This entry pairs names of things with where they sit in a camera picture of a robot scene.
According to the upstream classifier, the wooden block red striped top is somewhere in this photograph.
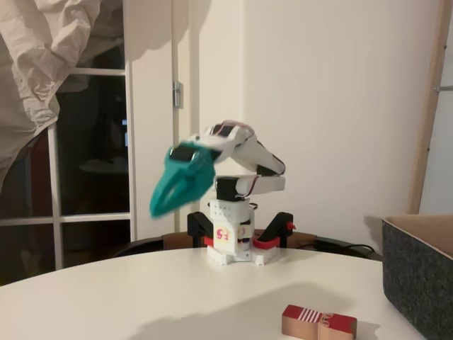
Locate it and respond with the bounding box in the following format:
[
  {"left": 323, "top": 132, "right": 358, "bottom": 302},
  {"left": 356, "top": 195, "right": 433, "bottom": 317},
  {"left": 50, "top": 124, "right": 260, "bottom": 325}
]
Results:
[{"left": 282, "top": 304, "right": 357, "bottom": 340}]

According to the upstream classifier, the dark grey felt bin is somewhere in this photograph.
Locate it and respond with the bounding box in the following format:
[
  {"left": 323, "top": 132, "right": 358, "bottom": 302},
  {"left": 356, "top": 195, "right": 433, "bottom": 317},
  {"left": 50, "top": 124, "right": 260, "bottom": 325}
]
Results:
[{"left": 381, "top": 214, "right": 453, "bottom": 337}]

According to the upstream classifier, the black red table clamp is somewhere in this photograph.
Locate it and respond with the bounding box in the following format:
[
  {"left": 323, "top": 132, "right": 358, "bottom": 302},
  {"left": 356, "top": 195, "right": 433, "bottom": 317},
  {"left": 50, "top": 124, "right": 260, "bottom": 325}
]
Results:
[
  {"left": 251, "top": 211, "right": 297, "bottom": 251},
  {"left": 186, "top": 211, "right": 215, "bottom": 249}
]

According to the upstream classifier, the dark wooden chair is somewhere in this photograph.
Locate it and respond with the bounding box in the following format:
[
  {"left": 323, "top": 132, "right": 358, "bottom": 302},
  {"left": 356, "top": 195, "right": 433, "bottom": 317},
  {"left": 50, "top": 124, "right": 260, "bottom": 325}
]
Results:
[{"left": 112, "top": 229, "right": 383, "bottom": 261}]

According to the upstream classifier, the yellow F5 sticker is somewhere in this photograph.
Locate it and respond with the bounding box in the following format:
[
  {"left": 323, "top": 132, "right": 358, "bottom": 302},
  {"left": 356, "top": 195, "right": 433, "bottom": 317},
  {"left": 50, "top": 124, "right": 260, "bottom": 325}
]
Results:
[{"left": 213, "top": 222, "right": 237, "bottom": 248}]

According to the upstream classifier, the metal door hinge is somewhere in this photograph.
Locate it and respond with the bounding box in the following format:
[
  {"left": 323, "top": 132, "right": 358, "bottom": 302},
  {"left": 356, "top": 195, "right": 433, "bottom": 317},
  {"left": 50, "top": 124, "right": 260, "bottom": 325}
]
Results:
[{"left": 172, "top": 80, "right": 185, "bottom": 109}]

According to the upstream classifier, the white glazed door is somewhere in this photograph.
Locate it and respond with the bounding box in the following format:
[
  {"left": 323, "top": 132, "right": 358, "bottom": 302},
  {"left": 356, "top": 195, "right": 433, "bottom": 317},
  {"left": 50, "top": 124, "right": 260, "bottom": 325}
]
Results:
[{"left": 0, "top": 0, "right": 138, "bottom": 284}]

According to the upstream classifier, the beige crumpled curtain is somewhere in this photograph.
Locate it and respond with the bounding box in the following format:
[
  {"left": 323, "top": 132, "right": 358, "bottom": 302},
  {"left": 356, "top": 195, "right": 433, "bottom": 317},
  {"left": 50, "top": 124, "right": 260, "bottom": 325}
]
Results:
[{"left": 0, "top": 0, "right": 125, "bottom": 188}]

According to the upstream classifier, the grey shelf back panel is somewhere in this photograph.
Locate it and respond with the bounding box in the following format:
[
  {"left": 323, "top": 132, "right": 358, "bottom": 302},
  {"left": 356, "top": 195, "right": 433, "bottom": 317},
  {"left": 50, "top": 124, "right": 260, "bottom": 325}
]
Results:
[{"left": 420, "top": 13, "right": 453, "bottom": 215}]

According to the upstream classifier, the red white black servo cable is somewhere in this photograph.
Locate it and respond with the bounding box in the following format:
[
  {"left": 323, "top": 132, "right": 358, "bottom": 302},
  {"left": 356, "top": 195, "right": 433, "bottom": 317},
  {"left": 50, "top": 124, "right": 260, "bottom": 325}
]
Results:
[
  {"left": 229, "top": 120, "right": 257, "bottom": 147},
  {"left": 236, "top": 175, "right": 262, "bottom": 200}
]

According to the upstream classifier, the thin black cable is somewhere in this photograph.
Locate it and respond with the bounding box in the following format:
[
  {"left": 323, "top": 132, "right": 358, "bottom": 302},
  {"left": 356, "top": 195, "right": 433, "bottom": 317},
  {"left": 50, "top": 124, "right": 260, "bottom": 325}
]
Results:
[{"left": 295, "top": 239, "right": 382, "bottom": 261}]

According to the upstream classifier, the light wooden shelf post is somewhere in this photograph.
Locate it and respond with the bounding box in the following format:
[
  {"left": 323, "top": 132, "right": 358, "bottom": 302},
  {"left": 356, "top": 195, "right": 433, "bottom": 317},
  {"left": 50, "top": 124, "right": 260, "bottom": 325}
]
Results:
[{"left": 407, "top": 0, "right": 453, "bottom": 215}]

